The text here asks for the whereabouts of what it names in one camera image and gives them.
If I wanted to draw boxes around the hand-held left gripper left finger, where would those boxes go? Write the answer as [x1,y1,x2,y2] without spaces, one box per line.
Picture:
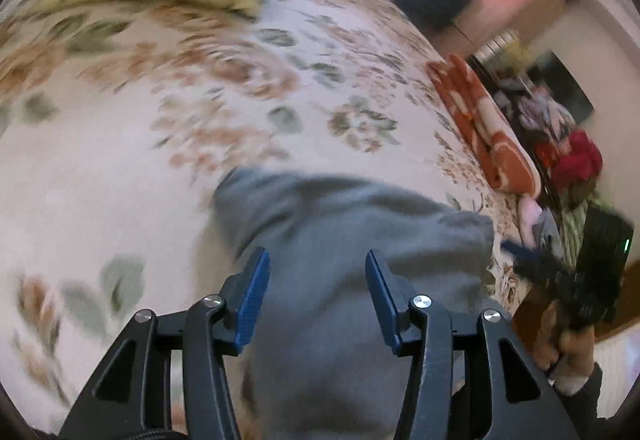
[57,247,271,440]

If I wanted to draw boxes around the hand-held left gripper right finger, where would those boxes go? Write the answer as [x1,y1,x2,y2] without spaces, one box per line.
[365,249,581,440]

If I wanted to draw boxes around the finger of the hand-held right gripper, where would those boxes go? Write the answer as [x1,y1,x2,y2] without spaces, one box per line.
[500,240,571,295]

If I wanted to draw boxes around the grey pants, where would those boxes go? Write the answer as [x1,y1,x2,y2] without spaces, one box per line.
[212,167,501,440]

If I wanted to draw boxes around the person's right forearm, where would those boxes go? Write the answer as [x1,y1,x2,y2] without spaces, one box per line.
[552,362,608,426]

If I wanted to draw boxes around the person's right hand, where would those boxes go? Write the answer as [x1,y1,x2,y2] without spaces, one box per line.
[532,302,596,393]

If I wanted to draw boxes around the pink cloth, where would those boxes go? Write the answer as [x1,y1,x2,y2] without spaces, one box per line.
[517,196,543,245]

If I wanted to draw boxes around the red clothes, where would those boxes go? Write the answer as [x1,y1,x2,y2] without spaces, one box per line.
[535,130,603,193]

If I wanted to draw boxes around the pile of mixed clothes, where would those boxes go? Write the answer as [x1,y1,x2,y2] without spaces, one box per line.
[500,80,576,145]

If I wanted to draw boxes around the orange white blanket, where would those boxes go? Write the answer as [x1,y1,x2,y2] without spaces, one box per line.
[426,54,542,195]

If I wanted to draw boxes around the black television screen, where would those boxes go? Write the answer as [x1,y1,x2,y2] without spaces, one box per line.
[537,50,595,121]

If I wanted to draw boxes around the bed with floral sheet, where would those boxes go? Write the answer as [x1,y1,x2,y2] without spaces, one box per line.
[0,0,546,440]

